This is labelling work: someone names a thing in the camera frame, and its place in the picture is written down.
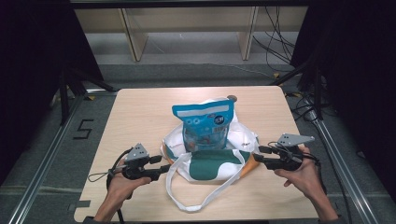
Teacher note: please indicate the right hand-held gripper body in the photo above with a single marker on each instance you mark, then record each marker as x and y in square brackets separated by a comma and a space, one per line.
[288, 157]

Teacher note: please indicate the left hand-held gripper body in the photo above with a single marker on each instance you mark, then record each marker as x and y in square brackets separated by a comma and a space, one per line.
[137, 165]

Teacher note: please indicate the white tote bag coloured shapes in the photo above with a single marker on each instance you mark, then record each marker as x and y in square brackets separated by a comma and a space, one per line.
[214, 165]

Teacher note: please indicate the blue snack packet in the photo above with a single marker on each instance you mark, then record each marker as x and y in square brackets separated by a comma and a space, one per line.
[204, 124]

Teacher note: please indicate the person's right hand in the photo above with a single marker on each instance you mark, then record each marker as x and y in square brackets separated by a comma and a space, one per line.
[303, 180]

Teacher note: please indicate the person's left hand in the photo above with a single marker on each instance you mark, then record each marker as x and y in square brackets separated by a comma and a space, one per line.
[120, 188]

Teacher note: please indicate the yellow tape piece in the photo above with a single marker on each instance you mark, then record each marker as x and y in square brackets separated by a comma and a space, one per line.
[91, 98]
[292, 94]

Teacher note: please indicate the small brown round disc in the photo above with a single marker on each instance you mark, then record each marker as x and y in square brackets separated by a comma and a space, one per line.
[232, 98]

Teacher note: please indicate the black metal stand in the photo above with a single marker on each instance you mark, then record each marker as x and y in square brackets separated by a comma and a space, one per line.
[317, 93]
[64, 99]

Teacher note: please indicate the grey tape strip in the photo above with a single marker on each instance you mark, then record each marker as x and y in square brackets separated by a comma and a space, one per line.
[79, 205]

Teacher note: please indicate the dark curtain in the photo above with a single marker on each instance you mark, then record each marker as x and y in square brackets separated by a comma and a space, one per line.
[358, 77]
[34, 62]

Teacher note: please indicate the aluminium floor rail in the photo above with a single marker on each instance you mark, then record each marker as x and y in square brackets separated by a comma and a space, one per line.
[43, 168]
[342, 168]

